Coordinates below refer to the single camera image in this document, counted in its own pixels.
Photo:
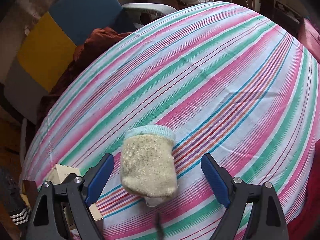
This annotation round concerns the beige knitted sock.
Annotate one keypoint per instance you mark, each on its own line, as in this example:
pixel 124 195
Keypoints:
pixel 147 165

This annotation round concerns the pink patterned curtain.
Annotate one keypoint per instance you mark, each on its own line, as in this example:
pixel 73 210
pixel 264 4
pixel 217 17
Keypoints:
pixel 32 2

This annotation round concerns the red-brown blanket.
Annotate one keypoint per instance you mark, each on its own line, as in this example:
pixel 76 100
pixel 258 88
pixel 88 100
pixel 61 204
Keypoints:
pixel 100 40

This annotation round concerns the cluttered dark desk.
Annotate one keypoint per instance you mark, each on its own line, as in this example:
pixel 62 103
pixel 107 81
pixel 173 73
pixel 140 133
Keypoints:
pixel 282 5

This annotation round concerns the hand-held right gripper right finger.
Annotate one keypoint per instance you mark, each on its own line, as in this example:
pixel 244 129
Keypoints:
pixel 216 180

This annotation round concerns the cream cardboard box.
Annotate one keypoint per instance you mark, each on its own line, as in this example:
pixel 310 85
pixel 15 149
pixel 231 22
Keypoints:
pixel 60 173

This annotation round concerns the black striped shoe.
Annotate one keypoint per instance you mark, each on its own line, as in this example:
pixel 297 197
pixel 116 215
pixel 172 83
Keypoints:
pixel 15 205

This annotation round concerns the grey yellow blue armchair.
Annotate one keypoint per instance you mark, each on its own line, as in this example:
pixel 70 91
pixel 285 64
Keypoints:
pixel 85 12

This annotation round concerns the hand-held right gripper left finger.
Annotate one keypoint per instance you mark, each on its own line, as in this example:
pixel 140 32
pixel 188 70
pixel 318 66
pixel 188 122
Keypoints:
pixel 100 180

